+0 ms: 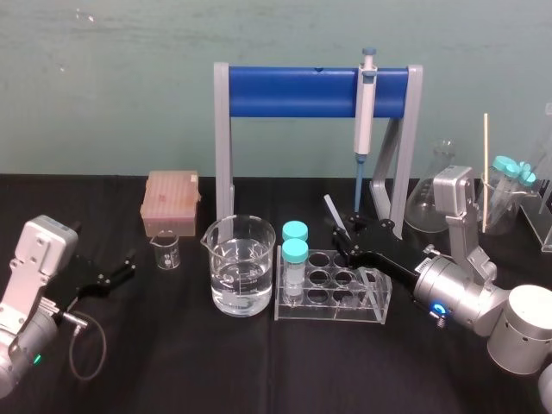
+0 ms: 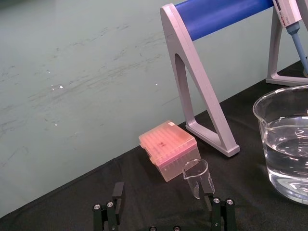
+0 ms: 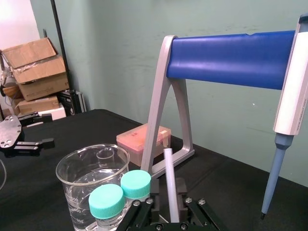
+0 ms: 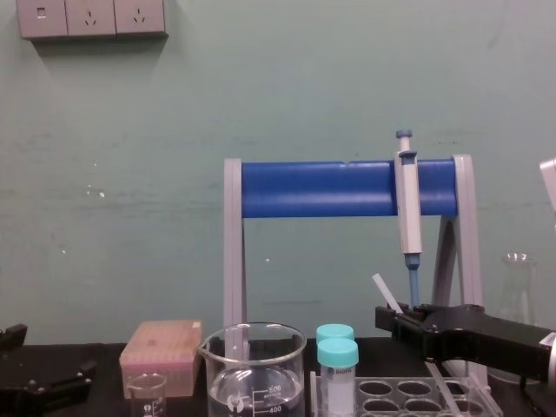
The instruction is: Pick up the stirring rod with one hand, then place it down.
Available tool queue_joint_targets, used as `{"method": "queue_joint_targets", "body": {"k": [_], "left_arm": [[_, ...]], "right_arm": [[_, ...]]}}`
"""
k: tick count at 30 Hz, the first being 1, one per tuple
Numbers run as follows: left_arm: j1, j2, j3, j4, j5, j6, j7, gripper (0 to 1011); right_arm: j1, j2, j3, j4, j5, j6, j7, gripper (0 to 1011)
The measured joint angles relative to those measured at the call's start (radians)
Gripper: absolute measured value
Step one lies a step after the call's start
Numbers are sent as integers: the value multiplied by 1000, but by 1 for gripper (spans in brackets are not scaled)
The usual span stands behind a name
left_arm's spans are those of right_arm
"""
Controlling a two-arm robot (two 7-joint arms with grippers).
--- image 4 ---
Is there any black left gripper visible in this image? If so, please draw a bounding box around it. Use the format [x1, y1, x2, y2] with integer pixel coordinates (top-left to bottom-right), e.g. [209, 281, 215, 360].
[0, 322, 98, 417]

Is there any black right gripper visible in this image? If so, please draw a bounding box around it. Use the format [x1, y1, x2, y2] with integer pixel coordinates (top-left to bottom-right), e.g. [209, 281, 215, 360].
[374, 302, 552, 384]

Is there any clear glass stirring rod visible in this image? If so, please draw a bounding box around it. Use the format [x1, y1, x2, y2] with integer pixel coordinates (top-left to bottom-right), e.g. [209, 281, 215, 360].
[371, 273, 462, 417]

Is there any teal capped sample tube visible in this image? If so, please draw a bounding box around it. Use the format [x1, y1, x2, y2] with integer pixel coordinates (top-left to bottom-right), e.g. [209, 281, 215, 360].
[316, 337, 361, 417]
[314, 323, 355, 345]

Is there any clear plastic tube rack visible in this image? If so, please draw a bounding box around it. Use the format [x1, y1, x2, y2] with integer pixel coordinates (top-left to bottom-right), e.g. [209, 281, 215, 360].
[309, 370, 490, 417]

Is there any small glass beaker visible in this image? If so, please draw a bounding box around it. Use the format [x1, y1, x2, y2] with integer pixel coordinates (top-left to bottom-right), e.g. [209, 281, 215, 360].
[125, 374, 169, 417]

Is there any white and blue pipette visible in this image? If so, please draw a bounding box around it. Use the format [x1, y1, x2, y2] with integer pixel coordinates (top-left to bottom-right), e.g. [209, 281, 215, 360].
[394, 129, 424, 308]

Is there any clear glass conical flask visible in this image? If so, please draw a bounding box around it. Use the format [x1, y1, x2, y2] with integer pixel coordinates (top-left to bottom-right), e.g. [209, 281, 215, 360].
[486, 252, 544, 386]

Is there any pink pipette tip box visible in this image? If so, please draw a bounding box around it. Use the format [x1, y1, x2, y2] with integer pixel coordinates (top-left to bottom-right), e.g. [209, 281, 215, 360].
[120, 320, 205, 399]

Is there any grey pipette stand blue bar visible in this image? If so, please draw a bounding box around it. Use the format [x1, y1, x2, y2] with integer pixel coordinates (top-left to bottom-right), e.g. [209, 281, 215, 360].
[222, 154, 488, 394]

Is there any large glass beaker with water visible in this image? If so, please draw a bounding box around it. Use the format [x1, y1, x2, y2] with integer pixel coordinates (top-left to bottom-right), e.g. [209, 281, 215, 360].
[196, 321, 308, 417]

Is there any grey wall socket panel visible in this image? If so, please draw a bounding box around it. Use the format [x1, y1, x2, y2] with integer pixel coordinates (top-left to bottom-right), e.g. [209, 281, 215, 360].
[16, 0, 169, 42]

